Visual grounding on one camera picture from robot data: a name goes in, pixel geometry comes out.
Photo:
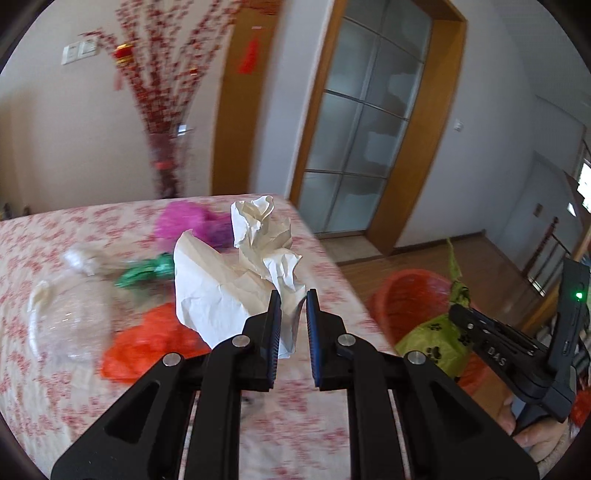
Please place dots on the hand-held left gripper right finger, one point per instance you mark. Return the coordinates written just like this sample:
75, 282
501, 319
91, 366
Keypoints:
313, 332

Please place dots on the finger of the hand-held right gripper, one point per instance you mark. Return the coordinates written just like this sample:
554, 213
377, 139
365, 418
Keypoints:
485, 330

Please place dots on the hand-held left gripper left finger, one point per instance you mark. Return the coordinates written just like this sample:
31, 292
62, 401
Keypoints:
274, 332

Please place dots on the yellow-green paw print bag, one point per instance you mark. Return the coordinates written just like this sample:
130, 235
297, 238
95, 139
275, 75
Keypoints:
429, 341

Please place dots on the white paper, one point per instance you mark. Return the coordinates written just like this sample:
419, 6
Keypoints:
207, 286

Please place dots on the red plastic basket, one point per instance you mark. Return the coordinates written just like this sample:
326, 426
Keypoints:
406, 295

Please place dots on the green plastic bag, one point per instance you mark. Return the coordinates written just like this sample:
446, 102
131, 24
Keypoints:
143, 272

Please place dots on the magenta plastic bag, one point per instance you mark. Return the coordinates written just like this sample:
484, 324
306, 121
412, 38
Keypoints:
180, 221

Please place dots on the person's right hand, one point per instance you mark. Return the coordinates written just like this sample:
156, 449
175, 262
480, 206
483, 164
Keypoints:
535, 431

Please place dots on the wooden stair railing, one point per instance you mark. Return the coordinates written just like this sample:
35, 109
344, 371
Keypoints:
549, 249

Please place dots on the orange plastic bag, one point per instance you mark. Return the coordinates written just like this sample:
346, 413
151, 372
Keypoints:
147, 341

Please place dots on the grey door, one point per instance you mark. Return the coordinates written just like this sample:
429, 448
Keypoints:
545, 207

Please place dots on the window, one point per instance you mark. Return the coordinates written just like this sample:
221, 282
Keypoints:
585, 184

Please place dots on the glass vase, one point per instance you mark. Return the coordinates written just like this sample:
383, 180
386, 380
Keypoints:
166, 170

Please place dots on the wooden door jamb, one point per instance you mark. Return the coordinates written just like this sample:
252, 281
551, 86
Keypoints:
235, 138

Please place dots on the clear plastic bag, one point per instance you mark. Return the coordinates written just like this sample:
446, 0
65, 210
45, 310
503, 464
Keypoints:
74, 314

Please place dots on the small crumpled clear plastic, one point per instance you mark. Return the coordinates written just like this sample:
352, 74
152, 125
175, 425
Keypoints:
83, 258

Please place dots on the frosted glass sliding door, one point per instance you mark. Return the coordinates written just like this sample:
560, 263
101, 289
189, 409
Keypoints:
364, 115

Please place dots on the red floral tablecloth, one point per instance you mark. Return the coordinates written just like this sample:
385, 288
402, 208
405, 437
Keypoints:
55, 415

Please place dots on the red decorative branches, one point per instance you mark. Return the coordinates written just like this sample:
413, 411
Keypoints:
157, 92

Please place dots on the red hanging tassel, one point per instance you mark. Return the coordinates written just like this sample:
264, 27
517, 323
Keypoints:
249, 57

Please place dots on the red lantern ornament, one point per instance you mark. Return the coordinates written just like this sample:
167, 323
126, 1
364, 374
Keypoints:
123, 53

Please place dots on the wooden door frame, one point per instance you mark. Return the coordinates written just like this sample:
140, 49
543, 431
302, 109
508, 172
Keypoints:
429, 138

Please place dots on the white light switch panel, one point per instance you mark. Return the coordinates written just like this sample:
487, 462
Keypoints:
79, 50

